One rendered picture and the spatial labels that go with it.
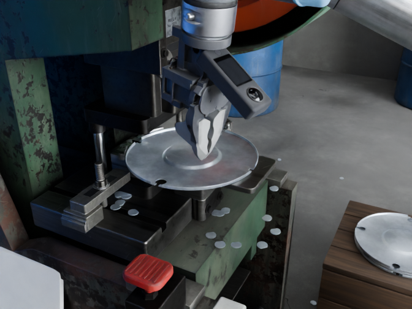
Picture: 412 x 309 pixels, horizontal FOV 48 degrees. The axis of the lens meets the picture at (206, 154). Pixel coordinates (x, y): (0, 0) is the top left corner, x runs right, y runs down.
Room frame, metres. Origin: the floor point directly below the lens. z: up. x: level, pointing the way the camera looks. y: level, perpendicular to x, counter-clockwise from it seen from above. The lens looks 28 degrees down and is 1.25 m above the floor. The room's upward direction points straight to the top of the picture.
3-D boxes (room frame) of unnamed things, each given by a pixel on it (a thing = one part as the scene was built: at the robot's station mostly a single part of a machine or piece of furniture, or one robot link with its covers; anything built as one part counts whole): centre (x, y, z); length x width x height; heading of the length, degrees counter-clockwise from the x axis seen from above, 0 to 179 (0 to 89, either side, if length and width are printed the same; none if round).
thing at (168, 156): (0.89, 0.03, 0.78); 0.29 x 0.29 x 0.01
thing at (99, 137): (0.91, 0.24, 0.81); 0.02 x 0.02 x 0.14
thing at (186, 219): (0.95, 0.14, 0.68); 0.45 x 0.30 x 0.06; 153
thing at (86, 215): (0.80, 0.22, 0.76); 0.17 x 0.06 x 0.10; 153
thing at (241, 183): (0.87, -0.01, 0.72); 0.25 x 0.14 x 0.14; 63
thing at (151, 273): (0.55, 0.09, 0.72); 0.07 x 0.06 x 0.08; 63
